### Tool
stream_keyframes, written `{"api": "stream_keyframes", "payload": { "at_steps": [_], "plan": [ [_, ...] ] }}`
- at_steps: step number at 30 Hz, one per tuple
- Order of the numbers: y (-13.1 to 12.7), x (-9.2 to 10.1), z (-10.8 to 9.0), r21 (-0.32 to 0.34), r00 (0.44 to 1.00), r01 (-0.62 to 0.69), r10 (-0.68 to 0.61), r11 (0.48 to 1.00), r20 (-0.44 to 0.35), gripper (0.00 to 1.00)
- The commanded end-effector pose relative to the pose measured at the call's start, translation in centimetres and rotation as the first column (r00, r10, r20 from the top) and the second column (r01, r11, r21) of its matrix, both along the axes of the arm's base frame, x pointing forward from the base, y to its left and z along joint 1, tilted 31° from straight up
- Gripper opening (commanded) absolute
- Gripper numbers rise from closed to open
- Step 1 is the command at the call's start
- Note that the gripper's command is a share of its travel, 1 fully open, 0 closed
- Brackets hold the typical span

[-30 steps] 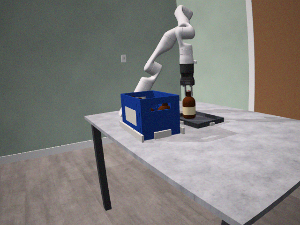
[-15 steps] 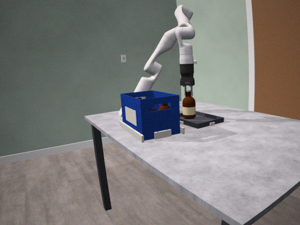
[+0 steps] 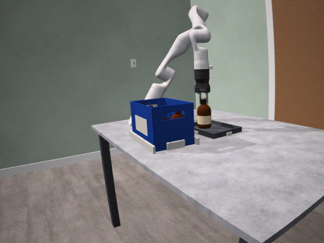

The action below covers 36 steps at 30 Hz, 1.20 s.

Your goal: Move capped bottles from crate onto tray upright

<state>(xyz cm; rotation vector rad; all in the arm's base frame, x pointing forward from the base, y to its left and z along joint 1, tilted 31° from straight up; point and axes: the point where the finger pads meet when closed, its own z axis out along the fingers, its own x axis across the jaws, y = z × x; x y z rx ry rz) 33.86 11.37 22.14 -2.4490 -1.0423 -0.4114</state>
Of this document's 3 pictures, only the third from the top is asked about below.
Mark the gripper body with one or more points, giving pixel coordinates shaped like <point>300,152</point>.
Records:
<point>201,75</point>

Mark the blue bottle crate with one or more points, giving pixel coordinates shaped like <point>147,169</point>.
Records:
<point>148,123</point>

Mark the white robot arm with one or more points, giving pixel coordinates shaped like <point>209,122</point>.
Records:
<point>197,34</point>

